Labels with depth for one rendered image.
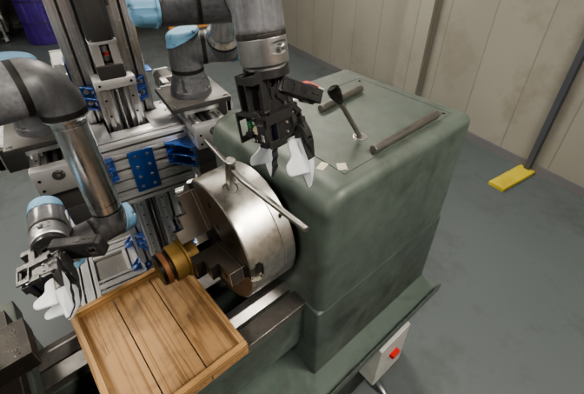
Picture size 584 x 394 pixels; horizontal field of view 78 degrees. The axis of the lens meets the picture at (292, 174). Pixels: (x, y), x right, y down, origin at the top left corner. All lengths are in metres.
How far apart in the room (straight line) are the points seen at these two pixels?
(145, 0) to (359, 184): 0.52
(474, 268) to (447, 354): 0.62
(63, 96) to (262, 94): 0.48
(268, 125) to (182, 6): 0.23
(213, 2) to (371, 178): 0.47
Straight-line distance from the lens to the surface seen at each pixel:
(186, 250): 0.85
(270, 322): 1.02
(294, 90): 0.60
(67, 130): 0.94
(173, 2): 0.63
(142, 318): 1.07
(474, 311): 2.28
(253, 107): 0.57
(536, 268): 2.66
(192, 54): 1.36
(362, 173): 0.82
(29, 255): 0.93
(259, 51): 0.54
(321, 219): 0.78
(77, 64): 1.51
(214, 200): 0.79
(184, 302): 1.06
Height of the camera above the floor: 1.73
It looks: 37 degrees down
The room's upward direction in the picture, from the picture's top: straight up
